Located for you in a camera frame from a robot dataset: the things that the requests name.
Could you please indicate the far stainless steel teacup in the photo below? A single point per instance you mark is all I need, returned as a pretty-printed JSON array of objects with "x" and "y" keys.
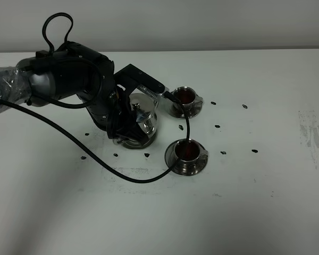
[{"x": 187, "y": 97}]

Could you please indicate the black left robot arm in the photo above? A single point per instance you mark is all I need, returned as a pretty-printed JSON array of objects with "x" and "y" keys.
[{"x": 72, "y": 77}]

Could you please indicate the near stainless steel teacup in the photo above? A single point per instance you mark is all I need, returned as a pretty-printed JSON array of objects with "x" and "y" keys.
[{"x": 190, "y": 151}]

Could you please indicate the steel saucer under teapot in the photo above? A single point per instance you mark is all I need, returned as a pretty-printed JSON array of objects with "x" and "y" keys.
[{"x": 133, "y": 145}]

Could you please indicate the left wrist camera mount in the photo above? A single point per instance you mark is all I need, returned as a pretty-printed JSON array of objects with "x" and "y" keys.
[{"x": 132, "y": 78}]

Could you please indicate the stainless steel teapot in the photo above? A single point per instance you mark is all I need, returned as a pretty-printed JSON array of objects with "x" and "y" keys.
[{"x": 145, "y": 109}]

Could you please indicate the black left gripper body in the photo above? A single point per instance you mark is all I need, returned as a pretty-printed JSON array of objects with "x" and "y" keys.
[{"x": 112, "y": 113}]

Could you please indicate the stainless steel teacup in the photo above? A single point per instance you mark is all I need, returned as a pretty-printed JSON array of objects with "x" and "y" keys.
[
  {"x": 187, "y": 97},
  {"x": 190, "y": 151}
]

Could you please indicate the far stainless steel saucer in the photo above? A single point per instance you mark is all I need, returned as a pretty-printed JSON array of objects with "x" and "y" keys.
[{"x": 175, "y": 110}]

